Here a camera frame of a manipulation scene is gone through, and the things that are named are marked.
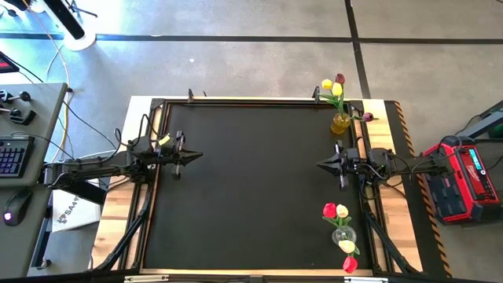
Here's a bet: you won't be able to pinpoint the grey equipment case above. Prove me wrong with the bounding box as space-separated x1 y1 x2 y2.
455 100 503 139

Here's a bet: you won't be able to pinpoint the silver metal bracket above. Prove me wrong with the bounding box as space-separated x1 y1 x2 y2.
123 274 170 283
343 276 390 283

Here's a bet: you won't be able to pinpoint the white pedestal stand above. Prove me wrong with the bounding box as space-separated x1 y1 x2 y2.
41 0 97 51

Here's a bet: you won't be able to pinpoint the black panel with hazard stripes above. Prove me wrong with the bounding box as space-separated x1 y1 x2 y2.
384 100 453 278

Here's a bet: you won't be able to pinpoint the red portable power station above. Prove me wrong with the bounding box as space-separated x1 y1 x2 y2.
422 135 502 226

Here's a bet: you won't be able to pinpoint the black computer mouse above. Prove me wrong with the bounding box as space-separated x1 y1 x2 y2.
2 188 33 227

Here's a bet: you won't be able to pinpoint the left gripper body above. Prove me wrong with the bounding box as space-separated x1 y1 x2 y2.
156 130 185 179

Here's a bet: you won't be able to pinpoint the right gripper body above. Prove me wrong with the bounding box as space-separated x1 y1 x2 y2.
335 140 371 191

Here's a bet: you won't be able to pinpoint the amber glass vase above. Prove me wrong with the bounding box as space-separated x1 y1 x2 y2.
330 112 352 136

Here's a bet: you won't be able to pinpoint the black table mat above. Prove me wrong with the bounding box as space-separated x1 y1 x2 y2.
141 102 371 271

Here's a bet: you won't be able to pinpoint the black computer keyboard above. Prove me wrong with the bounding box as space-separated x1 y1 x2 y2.
0 135 35 178

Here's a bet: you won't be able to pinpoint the cream artificial tulip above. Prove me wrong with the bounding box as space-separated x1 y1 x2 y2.
336 204 353 231
338 235 361 255

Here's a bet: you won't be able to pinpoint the black metal table frame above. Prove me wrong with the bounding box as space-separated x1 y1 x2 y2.
117 97 420 276

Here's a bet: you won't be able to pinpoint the black desk clamp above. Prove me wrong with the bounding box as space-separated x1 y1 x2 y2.
9 108 37 126

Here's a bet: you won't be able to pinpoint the dark monitor screen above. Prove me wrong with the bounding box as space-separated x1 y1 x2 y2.
0 50 20 75

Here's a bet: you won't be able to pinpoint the yellow artificial tulip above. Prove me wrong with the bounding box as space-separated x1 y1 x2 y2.
318 78 345 117
331 82 347 119

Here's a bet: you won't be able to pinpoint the dark maroon artificial tulip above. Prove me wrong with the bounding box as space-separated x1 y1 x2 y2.
335 72 347 119
347 112 380 123

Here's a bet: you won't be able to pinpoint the yellow floor cable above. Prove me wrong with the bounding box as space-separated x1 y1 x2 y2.
21 0 72 166

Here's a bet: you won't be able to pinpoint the black metal beam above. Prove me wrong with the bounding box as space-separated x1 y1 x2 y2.
39 163 107 205

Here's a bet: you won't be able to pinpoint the red artificial tulip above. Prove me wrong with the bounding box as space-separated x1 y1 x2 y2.
342 243 359 274
321 202 347 231

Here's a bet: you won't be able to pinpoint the grey desk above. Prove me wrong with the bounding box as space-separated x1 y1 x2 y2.
0 82 68 188
0 182 54 280

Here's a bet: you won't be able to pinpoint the clear glass vase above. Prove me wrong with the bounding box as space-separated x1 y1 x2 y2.
332 225 358 247

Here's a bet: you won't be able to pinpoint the black knob lever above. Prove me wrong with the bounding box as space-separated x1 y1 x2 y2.
0 89 32 105

